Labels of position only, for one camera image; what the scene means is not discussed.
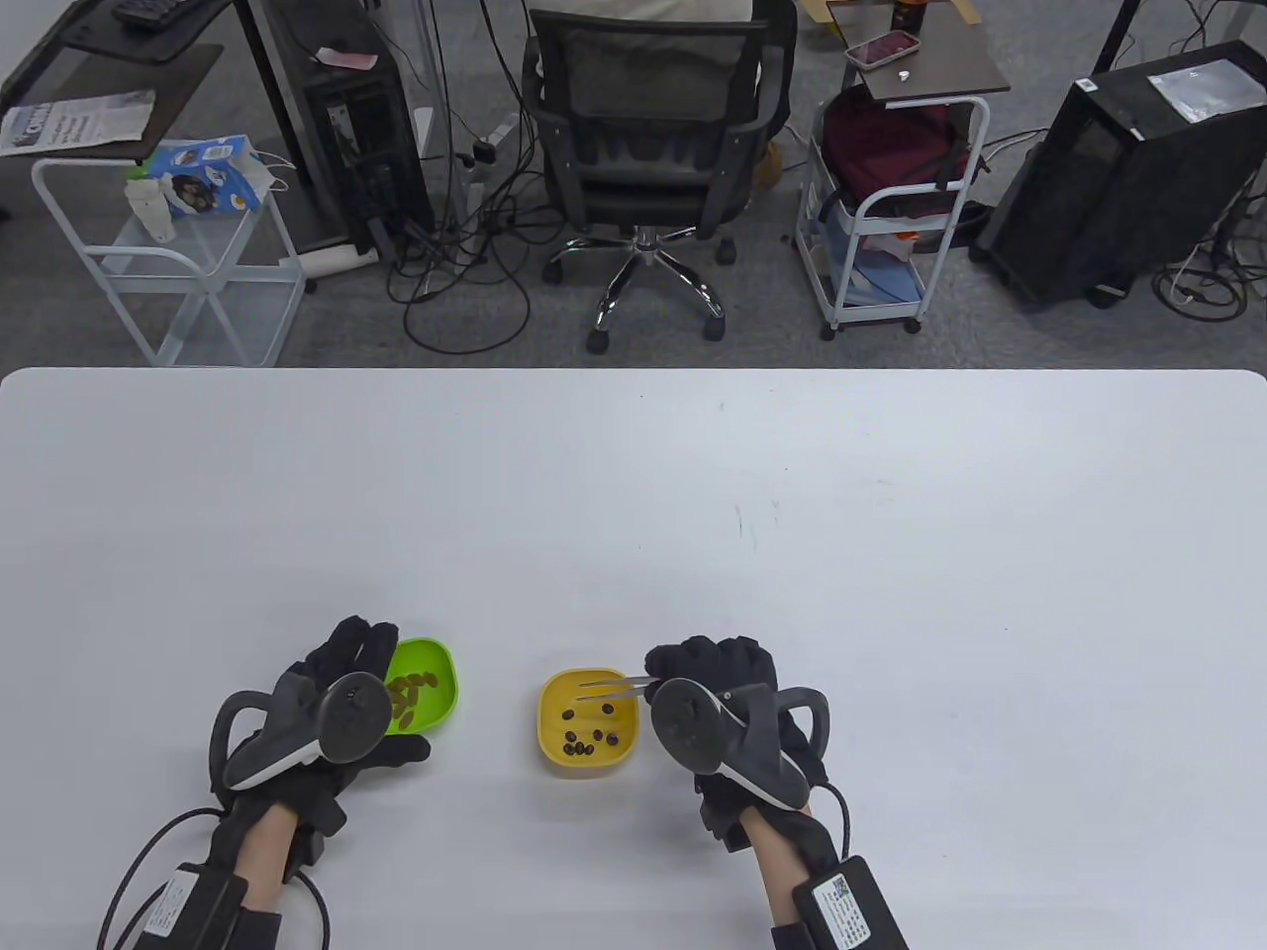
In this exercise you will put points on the person's right hand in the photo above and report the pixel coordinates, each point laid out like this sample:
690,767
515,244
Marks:
713,658

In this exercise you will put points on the person's left hand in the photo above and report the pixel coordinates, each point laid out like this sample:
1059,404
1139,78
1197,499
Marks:
341,648

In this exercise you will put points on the grey hand controller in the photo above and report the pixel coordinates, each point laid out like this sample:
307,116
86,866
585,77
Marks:
688,732
346,717

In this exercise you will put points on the green plastic dish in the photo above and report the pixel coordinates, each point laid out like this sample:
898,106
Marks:
440,673

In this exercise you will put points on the metal tweezers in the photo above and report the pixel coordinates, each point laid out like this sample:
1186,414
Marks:
614,689

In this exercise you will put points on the yellow small dish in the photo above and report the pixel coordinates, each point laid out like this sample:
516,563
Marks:
554,693

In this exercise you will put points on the person's right forearm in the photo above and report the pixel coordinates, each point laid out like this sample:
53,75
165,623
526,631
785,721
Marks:
782,871

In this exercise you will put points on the person's left forearm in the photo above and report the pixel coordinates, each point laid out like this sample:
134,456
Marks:
262,861

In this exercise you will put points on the black wrist sensor box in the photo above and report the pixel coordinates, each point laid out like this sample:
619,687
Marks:
183,910
851,905

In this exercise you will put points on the white translucent shelf cart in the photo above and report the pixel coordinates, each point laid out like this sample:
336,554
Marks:
228,307

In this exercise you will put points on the white power strip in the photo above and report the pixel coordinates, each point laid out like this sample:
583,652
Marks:
332,260

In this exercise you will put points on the white metal trolley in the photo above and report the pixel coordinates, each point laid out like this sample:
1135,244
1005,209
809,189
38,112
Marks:
833,287

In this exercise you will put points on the blue folded cloth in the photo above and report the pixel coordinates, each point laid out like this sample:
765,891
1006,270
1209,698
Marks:
886,282

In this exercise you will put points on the white plastic bottle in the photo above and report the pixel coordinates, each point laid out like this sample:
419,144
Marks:
153,213

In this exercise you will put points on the blue printed box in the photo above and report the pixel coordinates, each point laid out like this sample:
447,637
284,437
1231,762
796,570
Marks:
213,168

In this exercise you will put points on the black open computer tower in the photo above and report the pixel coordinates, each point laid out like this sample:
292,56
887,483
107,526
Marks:
361,148

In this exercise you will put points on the maroon bag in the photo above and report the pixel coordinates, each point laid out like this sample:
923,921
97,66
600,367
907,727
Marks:
881,148

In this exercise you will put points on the black mesh office chair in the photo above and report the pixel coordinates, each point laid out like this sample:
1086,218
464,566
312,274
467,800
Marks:
643,79

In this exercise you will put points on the pink flat packet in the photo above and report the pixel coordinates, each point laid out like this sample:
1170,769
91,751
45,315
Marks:
346,59

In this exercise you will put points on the folded newspaper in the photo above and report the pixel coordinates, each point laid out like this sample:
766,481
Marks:
79,121

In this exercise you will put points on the dark brown desk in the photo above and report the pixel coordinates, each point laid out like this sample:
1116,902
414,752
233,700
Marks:
168,74

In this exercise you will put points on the black glossy computer tower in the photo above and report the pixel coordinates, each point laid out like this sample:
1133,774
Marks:
1109,198

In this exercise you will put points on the red phone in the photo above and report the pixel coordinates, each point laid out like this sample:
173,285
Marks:
881,49

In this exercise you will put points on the brown trolley top board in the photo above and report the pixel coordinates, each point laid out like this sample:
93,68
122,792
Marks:
950,59

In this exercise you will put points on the beige wooden board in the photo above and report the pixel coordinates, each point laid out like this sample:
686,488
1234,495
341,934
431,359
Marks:
817,10

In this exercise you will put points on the dark bottle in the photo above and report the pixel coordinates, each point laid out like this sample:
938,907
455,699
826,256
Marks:
909,12

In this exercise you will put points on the black desk leg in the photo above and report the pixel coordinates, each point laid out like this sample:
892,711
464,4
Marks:
1114,35

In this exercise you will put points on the clear plastic bag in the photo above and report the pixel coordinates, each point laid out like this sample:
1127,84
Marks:
1203,89

